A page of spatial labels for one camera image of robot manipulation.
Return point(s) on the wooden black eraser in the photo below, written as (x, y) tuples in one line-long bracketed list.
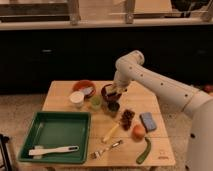
[(111, 90)]

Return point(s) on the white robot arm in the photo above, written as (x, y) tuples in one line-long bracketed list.
[(197, 104)]

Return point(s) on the purple bowl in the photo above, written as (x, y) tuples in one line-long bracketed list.
[(110, 97)]

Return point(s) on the orange bowl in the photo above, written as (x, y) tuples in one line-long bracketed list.
[(85, 86)]

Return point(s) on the green cup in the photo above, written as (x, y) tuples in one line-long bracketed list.
[(95, 102)]

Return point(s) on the small metal cup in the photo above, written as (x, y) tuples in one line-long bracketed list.
[(113, 108)]

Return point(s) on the white cup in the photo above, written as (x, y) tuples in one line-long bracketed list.
[(77, 98)]

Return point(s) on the dark red grapes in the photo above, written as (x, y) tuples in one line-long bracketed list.
[(126, 119)]

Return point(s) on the wooden table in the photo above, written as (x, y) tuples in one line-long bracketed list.
[(138, 99)]

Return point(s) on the blue sponge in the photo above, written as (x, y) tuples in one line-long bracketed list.
[(148, 122)]

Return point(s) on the orange fruit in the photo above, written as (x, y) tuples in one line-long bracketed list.
[(138, 132)]

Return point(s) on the metal fork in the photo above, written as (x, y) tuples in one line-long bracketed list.
[(99, 153)]

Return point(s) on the green plastic tray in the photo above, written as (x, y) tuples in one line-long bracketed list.
[(52, 129)]

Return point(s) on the white spatula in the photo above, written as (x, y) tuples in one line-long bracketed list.
[(41, 151)]

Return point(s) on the green cucumber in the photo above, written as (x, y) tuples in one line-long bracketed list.
[(141, 158)]

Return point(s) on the black object at left edge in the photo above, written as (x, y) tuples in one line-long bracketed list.
[(4, 153)]

